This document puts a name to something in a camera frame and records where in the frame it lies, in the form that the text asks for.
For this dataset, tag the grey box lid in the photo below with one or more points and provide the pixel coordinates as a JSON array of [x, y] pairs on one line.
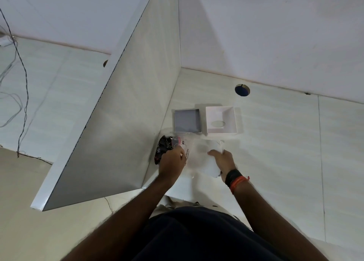
[[187, 120]]

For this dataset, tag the clear printed plastic bag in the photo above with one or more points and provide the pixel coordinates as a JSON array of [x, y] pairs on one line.
[[199, 158]]

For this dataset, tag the black item in bag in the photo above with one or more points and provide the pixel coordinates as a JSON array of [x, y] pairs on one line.
[[162, 147]]

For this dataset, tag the person's dark shirt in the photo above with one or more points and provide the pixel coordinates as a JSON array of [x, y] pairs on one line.
[[204, 235]]

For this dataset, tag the person's left forearm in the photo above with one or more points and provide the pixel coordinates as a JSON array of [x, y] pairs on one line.
[[128, 221]]

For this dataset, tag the person's left fingers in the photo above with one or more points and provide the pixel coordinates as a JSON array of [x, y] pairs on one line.
[[179, 152]]

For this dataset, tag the person's left hand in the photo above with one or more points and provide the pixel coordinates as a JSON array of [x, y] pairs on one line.
[[170, 166]]

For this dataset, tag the orange thread wristband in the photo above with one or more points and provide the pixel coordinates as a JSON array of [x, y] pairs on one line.
[[238, 183]]

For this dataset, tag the white desk divider panel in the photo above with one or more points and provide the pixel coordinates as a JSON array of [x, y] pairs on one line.
[[122, 112]]

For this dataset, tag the person's right forearm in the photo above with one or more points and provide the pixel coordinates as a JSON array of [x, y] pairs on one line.
[[273, 223]]

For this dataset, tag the person's right fingers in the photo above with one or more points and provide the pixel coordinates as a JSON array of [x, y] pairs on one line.
[[216, 153]]

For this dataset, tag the person's right hand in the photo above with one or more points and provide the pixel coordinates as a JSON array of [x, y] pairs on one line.
[[226, 162]]

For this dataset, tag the white open box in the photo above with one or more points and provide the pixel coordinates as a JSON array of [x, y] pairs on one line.
[[221, 120]]

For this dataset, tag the black wristband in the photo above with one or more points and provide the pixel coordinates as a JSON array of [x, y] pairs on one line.
[[233, 176]]

